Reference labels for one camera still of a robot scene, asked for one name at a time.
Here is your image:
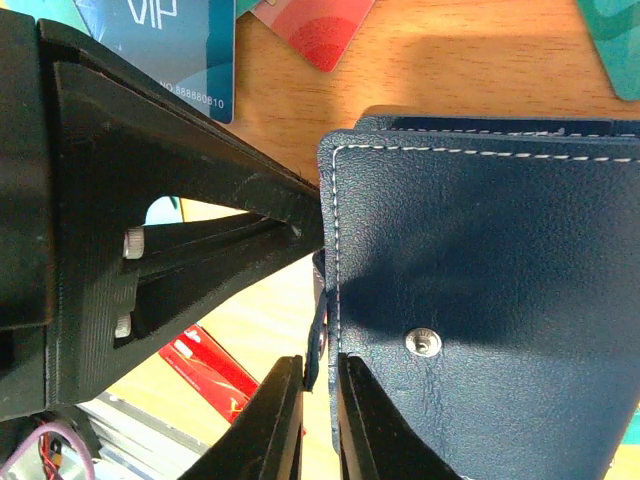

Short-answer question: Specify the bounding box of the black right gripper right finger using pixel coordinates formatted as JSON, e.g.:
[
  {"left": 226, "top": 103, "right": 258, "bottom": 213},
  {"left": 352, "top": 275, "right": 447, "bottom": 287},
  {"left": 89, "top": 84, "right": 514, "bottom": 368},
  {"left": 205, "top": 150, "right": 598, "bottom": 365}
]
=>
[{"left": 337, "top": 354, "right": 459, "bottom": 480}]

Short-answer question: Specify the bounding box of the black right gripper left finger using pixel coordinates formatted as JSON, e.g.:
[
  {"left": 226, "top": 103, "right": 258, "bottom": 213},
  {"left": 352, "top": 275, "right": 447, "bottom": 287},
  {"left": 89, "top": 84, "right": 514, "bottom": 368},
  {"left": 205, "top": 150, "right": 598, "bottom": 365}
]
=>
[{"left": 180, "top": 356, "right": 303, "bottom": 480}]

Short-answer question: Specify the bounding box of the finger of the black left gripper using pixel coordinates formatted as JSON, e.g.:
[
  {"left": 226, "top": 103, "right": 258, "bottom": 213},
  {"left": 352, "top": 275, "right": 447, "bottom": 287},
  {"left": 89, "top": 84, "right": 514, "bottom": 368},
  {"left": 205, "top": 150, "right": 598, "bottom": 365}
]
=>
[
  {"left": 37, "top": 20, "right": 322, "bottom": 250},
  {"left": 47, "top": 209, "right": 322, "bottom": 405}
]

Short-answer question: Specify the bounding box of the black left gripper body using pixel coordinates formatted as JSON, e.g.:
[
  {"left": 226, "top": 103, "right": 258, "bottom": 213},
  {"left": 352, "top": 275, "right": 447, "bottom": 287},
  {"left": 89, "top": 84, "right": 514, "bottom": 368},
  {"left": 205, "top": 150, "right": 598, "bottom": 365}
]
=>
[{"left": 1, "top": 10, "right": 53, "bottom": 420}]

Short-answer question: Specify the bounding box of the dark blue card holder wallet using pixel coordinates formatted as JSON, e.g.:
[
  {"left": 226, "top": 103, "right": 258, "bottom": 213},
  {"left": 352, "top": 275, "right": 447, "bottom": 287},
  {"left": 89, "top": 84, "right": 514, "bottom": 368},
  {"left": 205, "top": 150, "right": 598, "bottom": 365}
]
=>
[{"left": 318, "top": 115, "right": 639, "bottom": 479}]

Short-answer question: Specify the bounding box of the red card centre front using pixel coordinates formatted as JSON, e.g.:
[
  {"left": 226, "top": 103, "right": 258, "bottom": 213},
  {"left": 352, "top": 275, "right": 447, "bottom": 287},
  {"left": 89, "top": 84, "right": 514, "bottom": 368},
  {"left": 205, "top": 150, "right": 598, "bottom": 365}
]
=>
[{"left": 158, "top": 323, "right": 275, "bottom": 425}]

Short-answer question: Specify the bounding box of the blue VIP card centre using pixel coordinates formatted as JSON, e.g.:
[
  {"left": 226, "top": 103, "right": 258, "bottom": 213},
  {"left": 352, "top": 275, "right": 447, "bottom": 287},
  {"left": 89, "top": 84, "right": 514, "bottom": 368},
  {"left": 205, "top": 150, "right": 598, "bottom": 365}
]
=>
[{"left": 75, "top": 0, "right": 236, "bottom": 124}]

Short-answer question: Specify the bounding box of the white red circle card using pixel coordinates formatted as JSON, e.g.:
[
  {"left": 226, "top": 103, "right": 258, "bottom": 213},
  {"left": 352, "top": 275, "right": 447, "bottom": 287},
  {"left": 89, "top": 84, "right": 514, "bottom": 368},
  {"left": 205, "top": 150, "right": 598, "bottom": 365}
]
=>
[{"left": 251, "top": 0, "right": 375, "bottom": 73}]

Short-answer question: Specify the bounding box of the teal Aion card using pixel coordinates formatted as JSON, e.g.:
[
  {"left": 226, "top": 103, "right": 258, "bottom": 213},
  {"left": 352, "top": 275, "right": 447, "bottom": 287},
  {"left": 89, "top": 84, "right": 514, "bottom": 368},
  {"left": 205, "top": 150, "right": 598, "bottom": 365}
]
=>
[{"left": 578, "top": 0, "right": 639, "bottom": 101}]

